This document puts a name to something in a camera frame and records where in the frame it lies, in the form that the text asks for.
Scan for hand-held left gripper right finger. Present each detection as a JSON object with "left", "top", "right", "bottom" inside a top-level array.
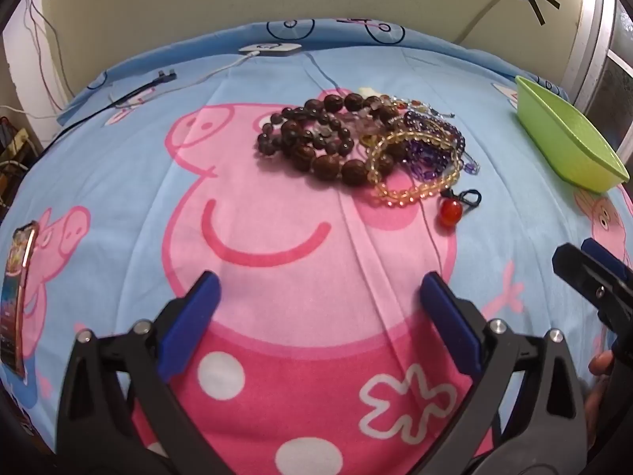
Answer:
[{"left": 419, "top": 271, "right": 589, "bottom": 475}]

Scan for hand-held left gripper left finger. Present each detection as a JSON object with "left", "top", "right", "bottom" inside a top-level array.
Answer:
[{"left": 54, "top": 270, "right": 233, "bottom": 475}]

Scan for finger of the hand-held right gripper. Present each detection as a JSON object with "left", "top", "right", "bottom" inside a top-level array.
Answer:
[
  {"left": 552, "top": 243, "right": 633, "bottom": 330},
  {"left": 581, "top": 237, "right": 633, "bottom": 283}
]

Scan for red bead charm black clasp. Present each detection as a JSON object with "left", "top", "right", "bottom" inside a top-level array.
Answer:
[{"left": 438, "top": 189, "right": 483, "bottom": 228}]

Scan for green plastic tray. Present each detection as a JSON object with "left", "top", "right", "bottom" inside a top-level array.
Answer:
[{"left": 514, "top": 75, "right": 630, "bottom": 194}]

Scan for yellow crystal bead bracelet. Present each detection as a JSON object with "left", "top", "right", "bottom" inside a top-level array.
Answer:
[{"left": 366, "top": 131, "right": 458, "bottom": 206}]

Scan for light blue bead strand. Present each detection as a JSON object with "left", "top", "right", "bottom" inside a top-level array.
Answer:
[{"left": 455, "top": 147, "right": 481, "bottom": 177}]

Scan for small dark bead bracelet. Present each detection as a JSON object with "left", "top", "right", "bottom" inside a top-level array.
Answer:
[{"left": 256, "top": 109, "right": 354, "bottom": 159}]

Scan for large brown wooden bead bracelet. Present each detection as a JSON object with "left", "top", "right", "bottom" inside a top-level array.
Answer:
[{"left": 281, "top": 91, "right": 396, "bottom": 186}]

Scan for purple bead bracelet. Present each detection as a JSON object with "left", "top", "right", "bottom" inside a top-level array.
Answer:
[{"left": 403, "top": 110, "right": 466, "bottom": 181}]

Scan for pale translucent bead bracelet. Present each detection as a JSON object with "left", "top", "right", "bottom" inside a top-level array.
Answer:
[{"left": 346, "top": 104, "right": 394, "bottom": 135}]

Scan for multicolour bead bracelet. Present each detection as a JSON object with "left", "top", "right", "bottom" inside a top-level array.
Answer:
[{"left": 390, "top": 98, "right": 456, "bottom": 120}]

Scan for person's right hand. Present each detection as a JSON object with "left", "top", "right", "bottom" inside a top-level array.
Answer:
[{"left": 584, "top": 350, "right": 615, "bottom": 448}]

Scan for cartoon pig printed blanket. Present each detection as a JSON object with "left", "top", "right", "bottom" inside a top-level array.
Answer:
[{"left": 0, "top": 19, "right": 633, "bottom": 475}]

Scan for smartphone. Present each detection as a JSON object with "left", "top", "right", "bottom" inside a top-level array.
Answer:
[{"left": 0, "top": 221, "right": 39, "bottom": 379}]

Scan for cluttered shelf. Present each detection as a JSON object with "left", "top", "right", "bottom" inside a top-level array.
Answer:
[{"left": 0, "top": 116, "right": 40, "bottom": 209}]

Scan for white charger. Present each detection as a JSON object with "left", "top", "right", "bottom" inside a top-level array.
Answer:
[{"left": 239, "top": 41, "right": 302, "bottom": 57}]

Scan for window frame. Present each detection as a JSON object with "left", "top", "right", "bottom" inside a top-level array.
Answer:
[{"left": 564, "top": 0, "right": 633, "bottom": 114}]

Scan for black cable with plug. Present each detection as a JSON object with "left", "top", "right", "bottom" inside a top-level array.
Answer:
[{"left": 42, "top": 70, "right": 177, "bottom": 154}]

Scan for white charger cable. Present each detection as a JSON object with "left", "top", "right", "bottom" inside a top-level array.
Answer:
[{"left": 190, "top": 53, "right": 254, "bottom": 86}]

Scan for loose wall wires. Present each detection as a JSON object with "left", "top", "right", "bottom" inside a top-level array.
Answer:
[{"left": 20, "top": 0, "right": 75, "bottom": 110}]

